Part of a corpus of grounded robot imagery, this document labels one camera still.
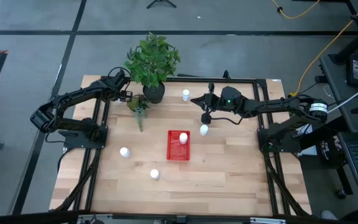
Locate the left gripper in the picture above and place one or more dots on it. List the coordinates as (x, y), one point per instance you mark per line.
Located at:
(117, 88)

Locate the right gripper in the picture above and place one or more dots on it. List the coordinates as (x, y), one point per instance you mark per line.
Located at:
(215, 102)

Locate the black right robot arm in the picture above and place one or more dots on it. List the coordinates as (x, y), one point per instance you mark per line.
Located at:
(278, 104)

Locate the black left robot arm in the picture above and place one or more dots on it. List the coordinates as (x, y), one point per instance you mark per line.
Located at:
(73, 95)

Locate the red plastic basket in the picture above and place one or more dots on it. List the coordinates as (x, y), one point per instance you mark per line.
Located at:
(176, 151)

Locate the small trailing succulent plant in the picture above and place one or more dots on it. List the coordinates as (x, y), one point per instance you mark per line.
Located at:
(137, 104)

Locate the large leafy potted plant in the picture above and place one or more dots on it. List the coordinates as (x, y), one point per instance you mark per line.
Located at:
(152, 59)

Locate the black tripod legs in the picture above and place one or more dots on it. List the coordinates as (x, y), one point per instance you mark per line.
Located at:
(161, 2)

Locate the black round item white lettering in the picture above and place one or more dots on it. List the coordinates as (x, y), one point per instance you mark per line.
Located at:
(331, 154)

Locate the dark grey side desk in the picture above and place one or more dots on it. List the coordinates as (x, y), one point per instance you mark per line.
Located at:
(340, 81)

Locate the black rig crossbar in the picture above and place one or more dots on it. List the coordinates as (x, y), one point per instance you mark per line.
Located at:
(26, 218)

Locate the black desk base leg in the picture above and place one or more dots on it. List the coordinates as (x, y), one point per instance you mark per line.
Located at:
(353, 46)

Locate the black cart leg with caster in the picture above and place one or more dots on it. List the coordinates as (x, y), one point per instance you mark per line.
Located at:
(343, 180)

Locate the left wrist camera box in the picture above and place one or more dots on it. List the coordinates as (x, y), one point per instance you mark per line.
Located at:
(119, 77)

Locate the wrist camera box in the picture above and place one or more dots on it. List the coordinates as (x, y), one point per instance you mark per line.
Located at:
(119, 77)
(230, 95)

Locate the black aluminium extrusion frame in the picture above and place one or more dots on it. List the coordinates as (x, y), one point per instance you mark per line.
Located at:
(197, 80)

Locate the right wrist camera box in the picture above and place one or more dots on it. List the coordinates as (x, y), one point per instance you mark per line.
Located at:
(230, 95)

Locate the silver metal bracket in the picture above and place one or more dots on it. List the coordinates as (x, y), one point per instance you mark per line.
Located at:
(267, 221)
(85, 219)

